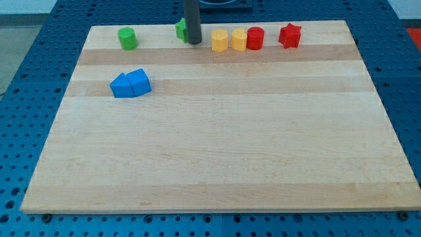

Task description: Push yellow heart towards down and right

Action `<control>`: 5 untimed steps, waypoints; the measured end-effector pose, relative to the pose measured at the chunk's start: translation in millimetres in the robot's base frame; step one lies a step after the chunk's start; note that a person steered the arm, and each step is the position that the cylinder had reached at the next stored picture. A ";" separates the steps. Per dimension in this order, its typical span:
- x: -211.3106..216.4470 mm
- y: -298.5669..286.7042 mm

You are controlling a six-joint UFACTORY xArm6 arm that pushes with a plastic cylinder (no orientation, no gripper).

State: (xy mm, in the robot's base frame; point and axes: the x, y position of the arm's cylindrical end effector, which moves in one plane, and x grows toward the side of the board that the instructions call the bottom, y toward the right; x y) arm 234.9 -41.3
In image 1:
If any blue triangle block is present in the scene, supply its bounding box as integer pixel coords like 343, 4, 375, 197
109, 73, 135, 98

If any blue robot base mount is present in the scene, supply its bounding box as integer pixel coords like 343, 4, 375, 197
199, 0, 253, 10

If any red cylinder block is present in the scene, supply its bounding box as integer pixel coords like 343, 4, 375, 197
247, 26, 265, 50

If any blue cube block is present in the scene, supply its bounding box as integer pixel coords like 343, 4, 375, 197
126, 68, 152, 97

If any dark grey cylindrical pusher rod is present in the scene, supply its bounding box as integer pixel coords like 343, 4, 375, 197
183, 0, 202, 45

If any green star block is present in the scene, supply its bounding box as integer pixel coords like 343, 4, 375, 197
175, 18, 188, 43

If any light wooden board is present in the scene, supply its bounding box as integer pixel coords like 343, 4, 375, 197
21, 20, 420, 214

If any green cylinder block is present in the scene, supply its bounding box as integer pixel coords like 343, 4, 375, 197
117, 27, 138, 51

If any red star block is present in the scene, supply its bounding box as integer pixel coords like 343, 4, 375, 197
278, 23, 302, 49

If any yellow hexagon block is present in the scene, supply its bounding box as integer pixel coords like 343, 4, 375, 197
211, 29, 228, 52

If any yellow heart block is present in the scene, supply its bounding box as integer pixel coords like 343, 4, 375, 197
231, 28, 247, 51

